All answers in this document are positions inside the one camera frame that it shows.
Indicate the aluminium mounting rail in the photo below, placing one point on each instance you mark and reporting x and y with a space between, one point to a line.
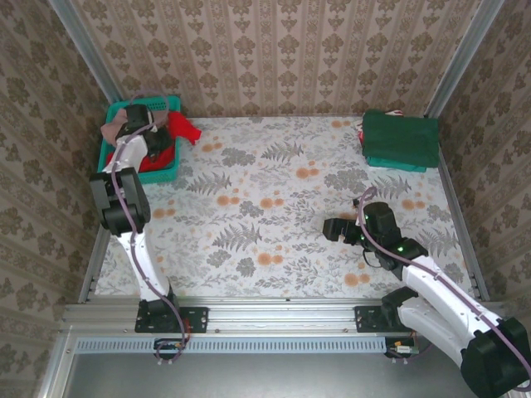
282 315

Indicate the aluminium table side rail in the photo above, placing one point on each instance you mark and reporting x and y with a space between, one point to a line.
464 236
93 265

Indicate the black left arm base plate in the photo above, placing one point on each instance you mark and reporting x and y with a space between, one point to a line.
197 319

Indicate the teal t-shirt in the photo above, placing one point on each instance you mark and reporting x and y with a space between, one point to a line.
394 166

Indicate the floral tablecloth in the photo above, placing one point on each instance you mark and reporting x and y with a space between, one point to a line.
269 199

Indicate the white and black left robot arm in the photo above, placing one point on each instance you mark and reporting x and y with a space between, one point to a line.
153 269

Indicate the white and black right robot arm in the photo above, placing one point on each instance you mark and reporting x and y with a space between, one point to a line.
439 315

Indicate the grey metal panel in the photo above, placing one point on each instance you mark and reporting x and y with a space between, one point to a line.
269 377

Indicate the teal plastic basket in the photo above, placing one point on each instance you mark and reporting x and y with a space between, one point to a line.
166 176

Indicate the small electronics board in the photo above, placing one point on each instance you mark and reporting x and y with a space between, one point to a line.
400 349
170 346

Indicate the red bear print t-shirt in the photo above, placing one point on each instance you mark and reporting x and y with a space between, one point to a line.
182 126

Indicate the aluminium frame post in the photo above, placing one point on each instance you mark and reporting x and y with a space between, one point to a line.
464 54
87 45

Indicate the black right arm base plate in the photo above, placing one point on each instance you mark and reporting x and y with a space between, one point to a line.
367 319

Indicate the dark green t-shirt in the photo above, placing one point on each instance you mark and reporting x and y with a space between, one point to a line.
398 137

